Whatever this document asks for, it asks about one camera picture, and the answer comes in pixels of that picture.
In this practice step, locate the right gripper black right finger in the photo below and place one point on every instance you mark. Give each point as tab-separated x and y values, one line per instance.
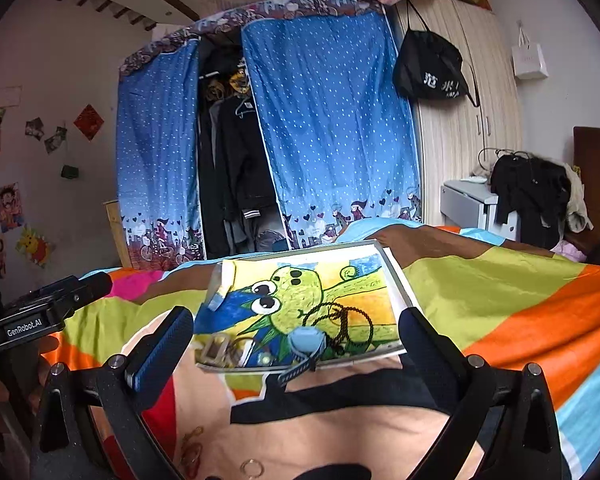
443	368

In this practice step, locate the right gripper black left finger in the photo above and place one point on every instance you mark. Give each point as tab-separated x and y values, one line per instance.
152	361

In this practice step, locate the light blue wrist watch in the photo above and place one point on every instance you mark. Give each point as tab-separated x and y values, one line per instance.
307	344

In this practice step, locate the person's left hand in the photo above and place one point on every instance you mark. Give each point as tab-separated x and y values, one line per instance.
23	375

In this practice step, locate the cartoon character poster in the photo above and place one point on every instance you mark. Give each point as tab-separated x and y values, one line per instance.
11	213

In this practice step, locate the painted cardboard box tray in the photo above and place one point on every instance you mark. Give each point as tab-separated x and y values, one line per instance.
353	292

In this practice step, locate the white small cabinet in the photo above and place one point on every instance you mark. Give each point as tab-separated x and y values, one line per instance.
469	203

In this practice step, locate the dark hanging jacket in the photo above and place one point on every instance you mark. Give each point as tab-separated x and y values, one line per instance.
238	206

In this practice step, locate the pile of dark clothes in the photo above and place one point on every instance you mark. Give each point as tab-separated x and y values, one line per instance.
547	196

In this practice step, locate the beige wooden wardrobe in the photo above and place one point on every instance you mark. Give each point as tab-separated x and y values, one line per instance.
454	136

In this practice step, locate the blue fabric wardrobe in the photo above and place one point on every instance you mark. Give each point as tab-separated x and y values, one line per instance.
341	144

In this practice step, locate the white paper gift bag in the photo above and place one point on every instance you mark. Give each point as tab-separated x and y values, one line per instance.
528	58

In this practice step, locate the yellow bear wall sticker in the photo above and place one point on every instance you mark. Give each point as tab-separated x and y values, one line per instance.
34	246

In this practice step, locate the red square wall decoration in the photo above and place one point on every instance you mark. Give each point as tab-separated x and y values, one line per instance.
89	122

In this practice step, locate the black drawstring bag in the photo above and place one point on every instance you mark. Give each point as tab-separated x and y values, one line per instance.
428	66

